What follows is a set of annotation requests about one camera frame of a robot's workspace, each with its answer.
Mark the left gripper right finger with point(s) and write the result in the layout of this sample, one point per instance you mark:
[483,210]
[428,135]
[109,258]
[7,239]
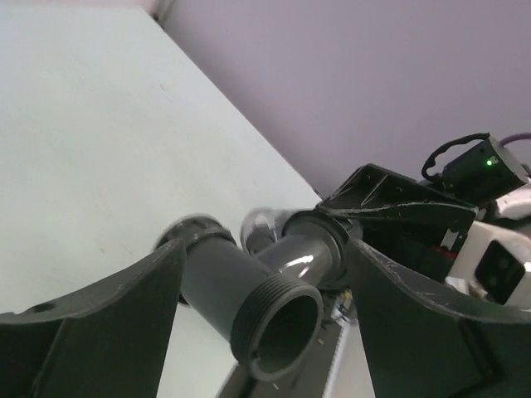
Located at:
[424,339]

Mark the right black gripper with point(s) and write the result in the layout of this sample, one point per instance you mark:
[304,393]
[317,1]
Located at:
[412,224]

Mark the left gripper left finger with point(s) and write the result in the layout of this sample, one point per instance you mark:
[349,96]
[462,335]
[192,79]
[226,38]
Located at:
[108,339]

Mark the clear plastic threaded connector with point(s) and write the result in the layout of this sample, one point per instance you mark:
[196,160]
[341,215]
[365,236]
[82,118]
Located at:
[262,227]

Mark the dark grey pipe fitting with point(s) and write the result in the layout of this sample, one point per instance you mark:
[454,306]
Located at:
[269,305]

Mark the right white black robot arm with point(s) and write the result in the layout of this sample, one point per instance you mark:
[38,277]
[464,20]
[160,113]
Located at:
[475,169]

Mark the white slotted cable duct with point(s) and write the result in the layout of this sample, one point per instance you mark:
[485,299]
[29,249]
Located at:
[341,315]

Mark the right aluminium frame post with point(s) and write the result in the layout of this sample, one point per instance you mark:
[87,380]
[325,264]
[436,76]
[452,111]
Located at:
[162,10]

